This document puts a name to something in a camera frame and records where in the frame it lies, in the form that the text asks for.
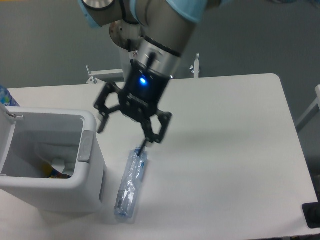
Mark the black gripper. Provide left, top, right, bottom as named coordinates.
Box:
left=93, top=61, right=173, bottom=157

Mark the crushed clear plastic bottle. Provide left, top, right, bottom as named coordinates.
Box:
left=113, top=147, right=148, bottom=223

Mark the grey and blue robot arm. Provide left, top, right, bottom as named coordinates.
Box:
left=79, top=0, right=223, bottom=150

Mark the white plastic trash can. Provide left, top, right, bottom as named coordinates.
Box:
left=0, top=106, right=107, bottom=213

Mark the blue and yellow snack packet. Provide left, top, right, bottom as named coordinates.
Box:
left=42, top=163, right=71, bottom=179

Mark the blue patterned bottle at edge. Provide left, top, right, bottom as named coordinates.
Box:
left=0, top=85, right=20, bottom=107

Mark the black clamp at table edge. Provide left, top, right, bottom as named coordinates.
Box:
left=302, top=202, right=320, bottom=229

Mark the white left frame bracket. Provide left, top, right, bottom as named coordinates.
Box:
left=86, top=65, right=125, bottom=85

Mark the white upright clamp bracket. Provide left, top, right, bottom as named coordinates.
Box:
left=189, top=53, right=201, bottom=79

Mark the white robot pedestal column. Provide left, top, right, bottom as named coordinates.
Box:
left=109, top=19, right=146, bottom=82

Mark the white frame at right edge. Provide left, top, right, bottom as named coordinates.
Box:
left=295, top=84, right=320, bottom=133

